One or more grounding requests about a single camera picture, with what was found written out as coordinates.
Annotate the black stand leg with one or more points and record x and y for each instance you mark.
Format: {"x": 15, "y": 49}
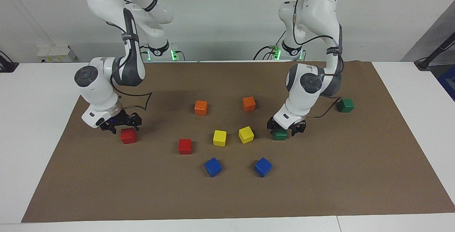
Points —
{"x": 432, "y": 57}

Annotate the blue box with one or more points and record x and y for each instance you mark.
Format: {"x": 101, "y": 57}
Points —
{"x": 448, "y": 82}

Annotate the red cube block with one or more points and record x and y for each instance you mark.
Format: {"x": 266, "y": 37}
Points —
{"x": 128, "y": 136}
{"x": 185, "y": 147}

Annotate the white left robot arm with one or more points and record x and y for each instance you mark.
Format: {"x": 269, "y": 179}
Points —
{"x": 305, "y": 93}

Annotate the black clamp mount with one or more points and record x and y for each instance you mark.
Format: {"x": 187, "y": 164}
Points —
{"x": 7, "y": 66}

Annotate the brown table mat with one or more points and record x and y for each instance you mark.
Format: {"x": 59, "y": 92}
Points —
{"x": 320, "y": 175}

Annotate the blue cube block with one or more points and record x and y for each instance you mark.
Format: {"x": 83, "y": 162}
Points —
{"x": 263, "y": 167}
{"x": 213, "y": 167}

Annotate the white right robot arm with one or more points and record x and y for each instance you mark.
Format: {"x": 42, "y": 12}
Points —
{"x": 99, "y": 89}

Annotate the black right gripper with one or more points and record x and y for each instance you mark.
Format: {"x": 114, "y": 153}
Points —
{"x": 124, "y": 119}

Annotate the yellow cube block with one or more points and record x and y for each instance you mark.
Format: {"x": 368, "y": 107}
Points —
{"x": 219, "y": 138}
{"x": 246, "y": 135}

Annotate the green cube block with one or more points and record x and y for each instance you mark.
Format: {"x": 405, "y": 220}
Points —
{"x": 345, "y": 105}
{"x": 280, "y": 136}

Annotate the orange cube block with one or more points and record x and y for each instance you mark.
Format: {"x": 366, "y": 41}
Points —
{"x": 249, "y": 104}
{"x": 201, "y": 108}

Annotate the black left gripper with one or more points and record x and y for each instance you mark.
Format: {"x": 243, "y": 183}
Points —
{"x": 295, "y": 126}

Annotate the white power strip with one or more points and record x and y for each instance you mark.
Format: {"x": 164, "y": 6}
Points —
{"x": 57, "y": 54}

